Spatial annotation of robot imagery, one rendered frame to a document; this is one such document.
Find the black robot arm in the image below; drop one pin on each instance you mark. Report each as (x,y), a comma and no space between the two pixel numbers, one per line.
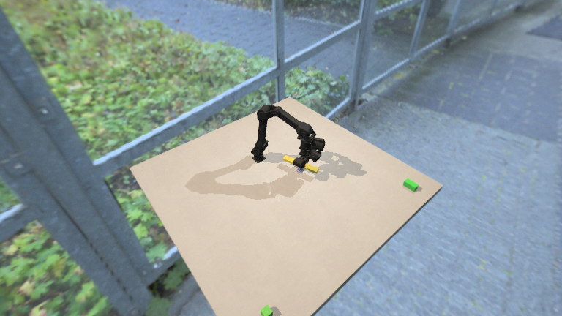
(303,129)

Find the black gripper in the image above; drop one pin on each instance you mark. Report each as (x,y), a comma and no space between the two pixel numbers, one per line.
(302,160)

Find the yellow bar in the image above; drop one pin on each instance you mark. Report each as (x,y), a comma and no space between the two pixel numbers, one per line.
(307,166)

